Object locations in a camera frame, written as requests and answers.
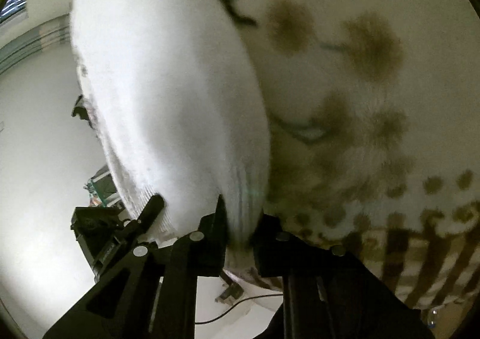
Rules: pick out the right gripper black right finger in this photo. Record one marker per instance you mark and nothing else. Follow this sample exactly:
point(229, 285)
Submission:
point(327, 293)

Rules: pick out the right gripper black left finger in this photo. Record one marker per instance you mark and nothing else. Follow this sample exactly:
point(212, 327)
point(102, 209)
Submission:
point(151, 292)

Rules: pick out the white knit sweater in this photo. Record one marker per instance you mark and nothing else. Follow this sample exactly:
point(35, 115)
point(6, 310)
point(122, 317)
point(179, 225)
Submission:
point(174, 99)

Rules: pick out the green shelf rack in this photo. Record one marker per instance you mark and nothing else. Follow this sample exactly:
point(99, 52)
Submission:
point(102, 190)

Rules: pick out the striped green curtain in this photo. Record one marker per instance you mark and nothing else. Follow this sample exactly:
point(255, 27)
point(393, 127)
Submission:
point(37, 40)

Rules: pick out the floral plush blanket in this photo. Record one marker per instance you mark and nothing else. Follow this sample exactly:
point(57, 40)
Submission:
point(374, 114)

